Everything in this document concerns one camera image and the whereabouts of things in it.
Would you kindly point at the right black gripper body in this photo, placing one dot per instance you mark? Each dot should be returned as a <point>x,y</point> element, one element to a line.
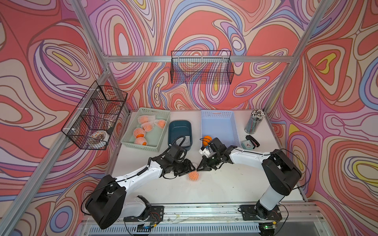
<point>211,161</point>

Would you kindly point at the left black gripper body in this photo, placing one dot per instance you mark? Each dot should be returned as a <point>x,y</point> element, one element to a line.
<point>181,167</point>

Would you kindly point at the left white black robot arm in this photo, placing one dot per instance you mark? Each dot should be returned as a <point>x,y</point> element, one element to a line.
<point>107,202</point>

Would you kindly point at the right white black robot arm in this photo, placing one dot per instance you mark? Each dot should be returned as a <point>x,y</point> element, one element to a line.
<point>283,175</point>

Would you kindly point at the small teal alarm clock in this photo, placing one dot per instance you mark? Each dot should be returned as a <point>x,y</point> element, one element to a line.
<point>248,145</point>

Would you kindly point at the light blue plastic basket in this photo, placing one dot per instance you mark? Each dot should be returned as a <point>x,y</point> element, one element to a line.
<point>220,124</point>

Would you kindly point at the dark teal plastic tub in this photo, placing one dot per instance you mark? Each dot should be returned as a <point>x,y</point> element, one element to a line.
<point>180,128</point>

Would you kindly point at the netted orange front left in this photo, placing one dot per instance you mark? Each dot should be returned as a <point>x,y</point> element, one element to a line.
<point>141,141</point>

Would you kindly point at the netted orange back right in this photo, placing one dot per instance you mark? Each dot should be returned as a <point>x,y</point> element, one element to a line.
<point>160,123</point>

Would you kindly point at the green plastic basket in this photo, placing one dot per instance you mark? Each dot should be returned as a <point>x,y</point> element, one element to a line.
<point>154,138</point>

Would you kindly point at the netted orange left middle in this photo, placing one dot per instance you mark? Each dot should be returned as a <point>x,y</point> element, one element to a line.
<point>139,132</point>

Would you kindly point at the cup of pencils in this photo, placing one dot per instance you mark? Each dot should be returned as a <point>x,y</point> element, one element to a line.
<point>255,119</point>

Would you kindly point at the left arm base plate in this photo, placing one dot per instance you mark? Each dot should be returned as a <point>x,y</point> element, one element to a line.
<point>150,214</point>

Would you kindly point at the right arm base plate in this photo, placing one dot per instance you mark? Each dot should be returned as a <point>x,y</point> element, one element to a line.
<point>255,213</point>

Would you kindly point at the item in left wire basket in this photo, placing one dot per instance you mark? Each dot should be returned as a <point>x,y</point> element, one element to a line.
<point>98,139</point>

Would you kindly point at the black wire basket back wall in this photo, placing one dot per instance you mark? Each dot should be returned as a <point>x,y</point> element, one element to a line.
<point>201,67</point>

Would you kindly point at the black wire basket wall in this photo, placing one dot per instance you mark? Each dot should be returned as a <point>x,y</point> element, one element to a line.
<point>99,109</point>
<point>201,67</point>

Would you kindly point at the black wire basket left wall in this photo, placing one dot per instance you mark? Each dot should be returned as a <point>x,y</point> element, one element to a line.
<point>99,109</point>

